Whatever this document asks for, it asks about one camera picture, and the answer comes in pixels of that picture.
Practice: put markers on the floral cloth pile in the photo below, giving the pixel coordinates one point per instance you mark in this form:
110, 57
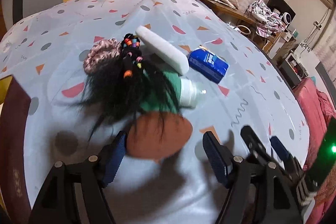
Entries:
267, 22

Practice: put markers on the pink striped scrunchie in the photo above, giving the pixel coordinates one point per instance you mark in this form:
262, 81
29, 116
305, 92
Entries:
101, 51

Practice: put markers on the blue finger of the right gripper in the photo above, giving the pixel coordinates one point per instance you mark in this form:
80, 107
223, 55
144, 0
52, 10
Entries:
251, 140
283, 154

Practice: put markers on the blue tissue packet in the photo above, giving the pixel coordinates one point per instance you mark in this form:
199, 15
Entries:
208, 64

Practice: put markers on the black wig with beads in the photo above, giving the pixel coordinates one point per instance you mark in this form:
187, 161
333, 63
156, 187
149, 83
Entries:
119, 86

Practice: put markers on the wooden side table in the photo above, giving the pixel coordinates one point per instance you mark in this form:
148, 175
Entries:
218, 7

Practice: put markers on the white foam block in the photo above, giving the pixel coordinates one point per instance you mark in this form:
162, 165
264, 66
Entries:
162, 48

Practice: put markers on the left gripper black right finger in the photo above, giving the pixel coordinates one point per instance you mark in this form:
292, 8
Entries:
219, 156

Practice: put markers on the pink bedding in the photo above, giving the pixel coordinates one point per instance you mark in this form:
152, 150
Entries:
318, 111

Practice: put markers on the gold metal tray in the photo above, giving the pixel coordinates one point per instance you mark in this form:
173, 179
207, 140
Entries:
4, 86

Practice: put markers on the brown oval plush pad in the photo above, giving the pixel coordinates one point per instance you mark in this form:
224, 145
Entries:
157, 135

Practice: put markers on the white patterned tablecloth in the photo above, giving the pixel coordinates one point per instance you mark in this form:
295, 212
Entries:
45, 53

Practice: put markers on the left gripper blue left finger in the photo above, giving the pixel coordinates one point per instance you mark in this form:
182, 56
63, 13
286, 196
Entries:
111, 158

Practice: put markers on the green cap white bottle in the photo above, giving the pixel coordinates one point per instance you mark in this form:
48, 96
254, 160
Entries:
189, 94

